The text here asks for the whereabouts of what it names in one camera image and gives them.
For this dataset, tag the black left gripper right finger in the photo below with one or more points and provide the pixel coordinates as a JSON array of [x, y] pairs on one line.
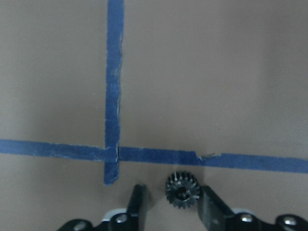
[[215, 215]]

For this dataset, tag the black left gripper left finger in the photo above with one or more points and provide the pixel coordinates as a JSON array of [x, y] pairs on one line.
[[133, 217]]

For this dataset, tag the black bearing gear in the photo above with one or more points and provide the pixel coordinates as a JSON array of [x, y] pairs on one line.
[[182, 189]]

